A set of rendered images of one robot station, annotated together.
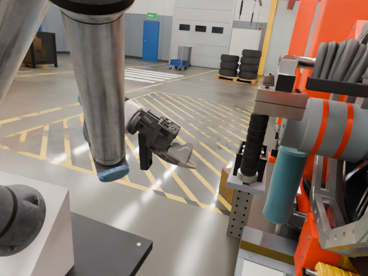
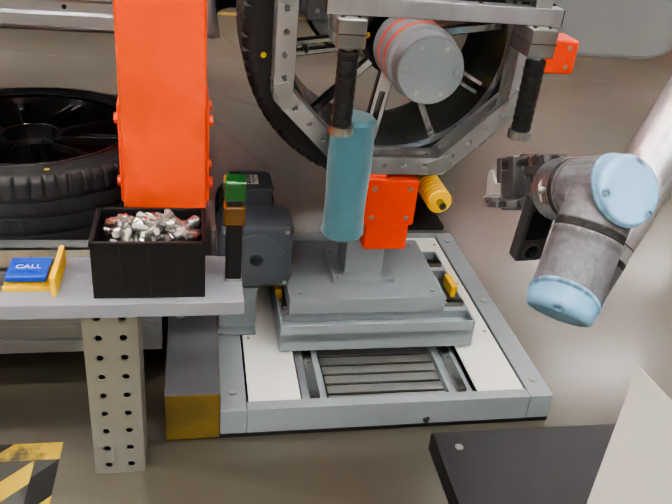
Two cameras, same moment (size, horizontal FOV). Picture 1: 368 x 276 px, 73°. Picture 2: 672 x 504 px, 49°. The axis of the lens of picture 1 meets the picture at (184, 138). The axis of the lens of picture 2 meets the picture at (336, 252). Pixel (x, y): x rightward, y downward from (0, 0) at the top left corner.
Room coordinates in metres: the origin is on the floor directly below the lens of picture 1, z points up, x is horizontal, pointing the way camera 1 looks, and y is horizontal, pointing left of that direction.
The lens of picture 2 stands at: (1.42, 0.83, 1.20)
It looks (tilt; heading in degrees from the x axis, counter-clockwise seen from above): 29 degrees down; 240
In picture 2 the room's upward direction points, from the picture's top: 6 degrees clockwise
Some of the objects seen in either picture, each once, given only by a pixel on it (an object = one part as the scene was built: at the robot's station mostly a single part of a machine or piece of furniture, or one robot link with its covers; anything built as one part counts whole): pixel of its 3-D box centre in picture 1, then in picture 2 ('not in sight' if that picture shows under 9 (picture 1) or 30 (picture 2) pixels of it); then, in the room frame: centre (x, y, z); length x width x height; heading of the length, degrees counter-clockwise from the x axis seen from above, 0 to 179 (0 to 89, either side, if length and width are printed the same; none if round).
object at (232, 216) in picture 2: not in sight; (234, 212); (0.99, -0.30, 0.59); 0.04 x 0.04 x 0.04; 73
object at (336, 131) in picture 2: not in sight; (344, 90); (0.81, -0.25, 0.83); 0.04 x 0.04 x 0.16
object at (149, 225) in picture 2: (251, 159); (150, 248); (1.13, -0.34, 0.51); 0.20 x 0.14 x 0.13; 163
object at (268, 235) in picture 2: not in sight; (249, 241); (0.78, -0.75, 0.26); 0.42 x 0.18 x 0.35; 73
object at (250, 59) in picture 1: (239, 65); not in sight; (9.12, -1.66, 0.55); 1.40 x 0.80 x 1.09; 70
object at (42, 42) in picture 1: (28, 47); not in sight; (7.51, 4.79, 0.49); 1.27 x 0.88 x 0.97; 72
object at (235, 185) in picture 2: not in sight; (235, 187); (0.99, -0.30, 0.64); 0.04 x 0.04 x 0.04; 73
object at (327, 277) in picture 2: not in sight; (362, 235); (0.53, -0.58, 0.32); 0.40 x 0.30 x 0.28; 163
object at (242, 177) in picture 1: (253, 145); (527, 97); (0.49, -0.15, 0.83); 0.04 x 0.04 x 0.16
